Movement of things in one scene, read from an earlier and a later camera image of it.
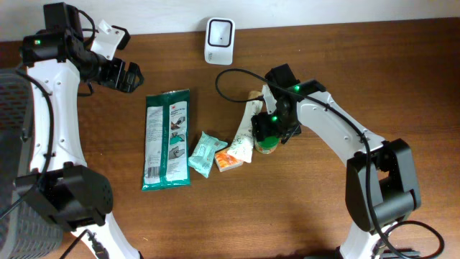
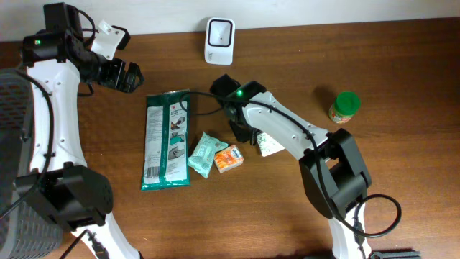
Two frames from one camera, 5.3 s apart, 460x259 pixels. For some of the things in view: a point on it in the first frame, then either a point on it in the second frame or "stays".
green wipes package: [167, 156] stays
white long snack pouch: [242, 145] → [267, 144]
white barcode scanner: [219, 40] stays
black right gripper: [267, 126] → [246, 131]
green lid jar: [268, 145] → [346, 106]
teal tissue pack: [202, 157] stays
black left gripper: [119, 74] stays
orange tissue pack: [226, 161] stays
